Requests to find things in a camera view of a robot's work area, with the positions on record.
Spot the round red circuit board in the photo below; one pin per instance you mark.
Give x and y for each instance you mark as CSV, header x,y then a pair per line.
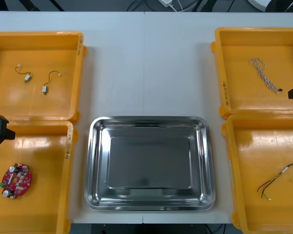
x,y
24,180

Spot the yellow-orange plastic bin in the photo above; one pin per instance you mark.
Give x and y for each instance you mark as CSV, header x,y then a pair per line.
x,y
63,97
246,97
258,146
44,195

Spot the black chair base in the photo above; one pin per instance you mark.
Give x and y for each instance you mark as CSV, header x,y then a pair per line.
x,y
30,6

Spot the steel tray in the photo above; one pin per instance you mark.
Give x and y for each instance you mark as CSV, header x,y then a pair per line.
x,y
149,158

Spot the white power strip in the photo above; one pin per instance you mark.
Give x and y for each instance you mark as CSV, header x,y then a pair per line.
x,y
164,2

